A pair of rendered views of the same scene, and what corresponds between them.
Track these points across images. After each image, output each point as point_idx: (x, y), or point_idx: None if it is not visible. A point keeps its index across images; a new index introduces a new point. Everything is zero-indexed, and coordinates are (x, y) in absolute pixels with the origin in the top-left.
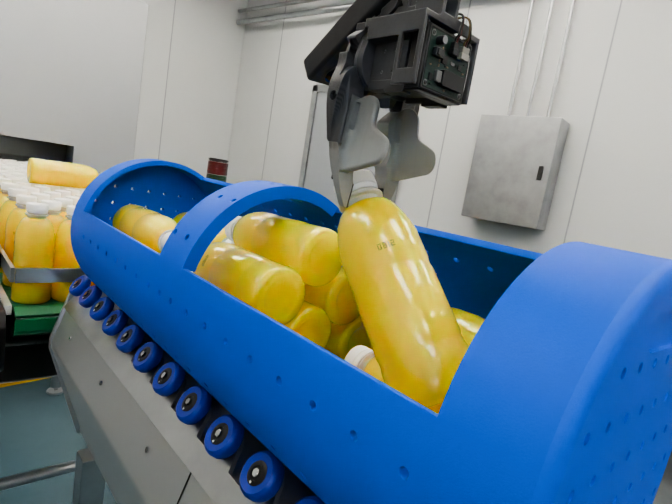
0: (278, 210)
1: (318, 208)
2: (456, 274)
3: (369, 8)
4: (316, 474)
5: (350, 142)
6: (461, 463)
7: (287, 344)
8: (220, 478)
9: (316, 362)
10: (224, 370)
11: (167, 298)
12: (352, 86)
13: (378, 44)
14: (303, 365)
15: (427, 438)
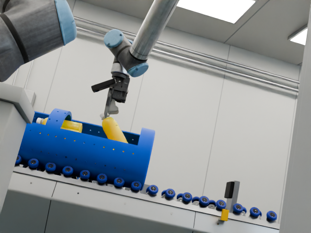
0: (37, 118)
1: (69, 118)
2: (105, 137)
3: (112, 83)
4: (111, 162)
5: (109, 106)
6: (141, 149)
7: (105, 140)
8: (70, 179)
9: (114, 142)
10: (82, 149)
11: (53, 135)
12: (111, 96)
13: (115, 90)
14: (110, 143)
15: (136, 148)
